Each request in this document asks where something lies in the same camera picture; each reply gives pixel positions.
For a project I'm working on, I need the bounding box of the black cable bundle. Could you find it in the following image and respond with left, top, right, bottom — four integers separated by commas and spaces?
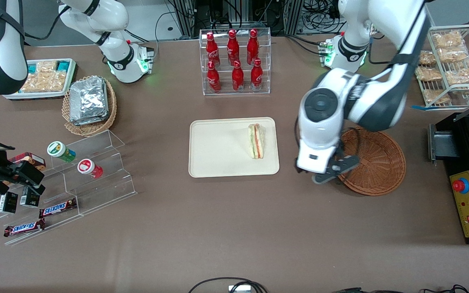
303, 0, 343, 34

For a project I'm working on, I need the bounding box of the silver foil pack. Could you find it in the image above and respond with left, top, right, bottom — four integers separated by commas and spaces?
73, 79, 110, 126
69, 76, 108, 122

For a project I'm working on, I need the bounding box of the red cola bottle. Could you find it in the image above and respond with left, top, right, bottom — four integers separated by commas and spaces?
227, 29, 240, 66
207, 61, 221, 93
250, 59, 263, 91
206, 32, 221, 68
232, 61, 244, 92
247, 29, 259, 66

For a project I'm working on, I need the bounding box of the brown snickers bar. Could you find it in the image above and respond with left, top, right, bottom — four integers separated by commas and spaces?
3, 219, 46, 237
39, 198, 77, 219

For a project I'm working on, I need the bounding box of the aluminium frame profile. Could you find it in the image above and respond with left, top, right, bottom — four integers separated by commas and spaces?
177, 0, 197, 38
283, 0, 304, 35

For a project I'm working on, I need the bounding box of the grey metal block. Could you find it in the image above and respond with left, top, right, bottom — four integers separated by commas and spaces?
428, 124, 461, 164

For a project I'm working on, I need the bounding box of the red snack cup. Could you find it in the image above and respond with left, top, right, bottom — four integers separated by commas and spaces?
77, 159, 103, 179

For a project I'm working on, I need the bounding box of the clear cracker bag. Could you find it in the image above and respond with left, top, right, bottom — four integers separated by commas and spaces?
35, 60, 58, 73
20, 71, 68, 93

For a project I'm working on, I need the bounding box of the light wicker basket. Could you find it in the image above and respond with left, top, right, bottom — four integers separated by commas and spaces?
62, 76, 117, 137

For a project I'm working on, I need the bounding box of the green snack cup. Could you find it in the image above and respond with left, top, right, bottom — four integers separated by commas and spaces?
47, 141, 77, 163

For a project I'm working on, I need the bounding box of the clear acrylic bottle rack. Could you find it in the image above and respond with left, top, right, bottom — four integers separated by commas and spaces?
199, 28, 272, 96

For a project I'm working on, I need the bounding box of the clear acrylic stepped shelf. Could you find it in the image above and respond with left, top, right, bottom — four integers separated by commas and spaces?
0, 129, 137, 246

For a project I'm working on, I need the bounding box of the black equipment base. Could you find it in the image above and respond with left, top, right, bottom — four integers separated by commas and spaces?
434, 113, 469, 245

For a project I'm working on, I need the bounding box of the triangle sandwich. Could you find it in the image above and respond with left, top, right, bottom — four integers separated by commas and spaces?
248, 124, 266, 159

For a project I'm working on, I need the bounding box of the white snack tray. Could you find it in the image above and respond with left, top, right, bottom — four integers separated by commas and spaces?
2, 58, 78, 101

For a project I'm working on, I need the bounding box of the beige plastic tray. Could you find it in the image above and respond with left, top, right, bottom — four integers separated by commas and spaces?
188, 117, 280, 178

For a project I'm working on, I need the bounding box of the dark brown wicker basket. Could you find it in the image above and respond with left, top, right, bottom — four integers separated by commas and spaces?
331, 126, 407, 197

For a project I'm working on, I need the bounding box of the small black box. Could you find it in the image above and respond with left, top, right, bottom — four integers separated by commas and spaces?
20, 186, 41, 208
0, 191, 18, 214

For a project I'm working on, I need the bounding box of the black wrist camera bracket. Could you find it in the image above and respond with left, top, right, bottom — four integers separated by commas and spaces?
313, 154, 360, 184

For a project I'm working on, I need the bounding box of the brown chocolate box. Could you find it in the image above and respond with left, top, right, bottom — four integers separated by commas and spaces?
9, 152, 46, 171

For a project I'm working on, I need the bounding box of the black looped floor cable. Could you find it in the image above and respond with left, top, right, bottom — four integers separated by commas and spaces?
188, 277, 268, 293

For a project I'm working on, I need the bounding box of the clear fried snack bag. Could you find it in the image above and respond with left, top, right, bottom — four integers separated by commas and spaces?
416, 66, 443, 81
432, 32, 463, 49
438, 46, 469, 64
444, 61, 469, 84
423, 90, 451, 105
418, 51, 437, 66

